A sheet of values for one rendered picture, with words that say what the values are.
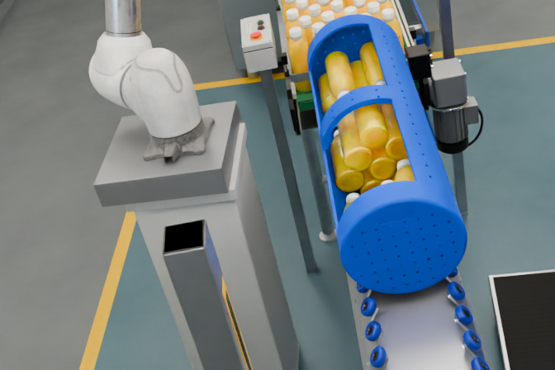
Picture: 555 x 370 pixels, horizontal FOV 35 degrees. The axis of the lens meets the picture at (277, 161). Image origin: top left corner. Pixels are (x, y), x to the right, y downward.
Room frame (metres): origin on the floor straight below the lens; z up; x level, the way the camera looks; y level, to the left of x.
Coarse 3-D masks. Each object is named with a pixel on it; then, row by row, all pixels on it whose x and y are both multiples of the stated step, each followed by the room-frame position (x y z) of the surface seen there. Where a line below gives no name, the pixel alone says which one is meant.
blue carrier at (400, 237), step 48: (336, 48) 2.30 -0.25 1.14; (384, 48) 2.11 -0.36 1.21; (384, 96) 1.85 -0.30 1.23; (432, 144) 1.70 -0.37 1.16; (336, 192) 1.75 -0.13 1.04; (384, 192) 1.48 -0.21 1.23; (432, 192) 1.47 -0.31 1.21; (384, 240) 1.44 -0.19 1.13; (432, 240) 1.43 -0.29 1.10; (384, 288) 1.44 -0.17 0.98
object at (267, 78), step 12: (264, 72) 2.59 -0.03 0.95; (264, 84) 2.59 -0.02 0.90; (276, 96) 2.59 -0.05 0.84; (276, 108) 2.59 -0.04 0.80; (276, 120) 2.59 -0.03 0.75; (276, 132) 2.59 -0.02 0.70; (288, 156) 2.59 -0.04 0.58; (288, 168) 2.59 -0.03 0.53; (288, 180) 2.59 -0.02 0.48; (288, 192) 2.59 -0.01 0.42; (300, 204) 2.59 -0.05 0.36; (300, 216) 2.59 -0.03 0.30; (300, 228) 2.59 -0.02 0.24; (300, 240) 2.59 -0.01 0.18; (312, 252) 2.59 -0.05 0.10; (312, 264) 2.59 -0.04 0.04
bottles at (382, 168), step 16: (352, 64) 2.25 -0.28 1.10; (320, 80) 2.25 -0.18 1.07; (320, 96) 2.18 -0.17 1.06; (336, 144) 1.91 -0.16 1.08; (336, 160) 1.84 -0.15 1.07; (384, 160) 1.77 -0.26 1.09; (400, 160) 1.82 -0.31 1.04; (336, 176) 1.79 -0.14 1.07; (352, 176) 1.78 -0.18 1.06; (368, 176) 1.80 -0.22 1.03; (384, 176) 1.77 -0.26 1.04
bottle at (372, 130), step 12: (360, 108) 1.87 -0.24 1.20; (372, 108) 1.85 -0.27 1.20; (360, 120) 1.83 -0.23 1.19; (372, 120) 1.80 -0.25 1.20; (384, 120) 1.82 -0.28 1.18; (360, 132) 1.79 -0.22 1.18; (372, 132) 1.78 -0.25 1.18; (384, 132) 1.77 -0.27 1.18; (372, 144) 1.77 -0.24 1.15; (384, 144) 1.77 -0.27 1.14
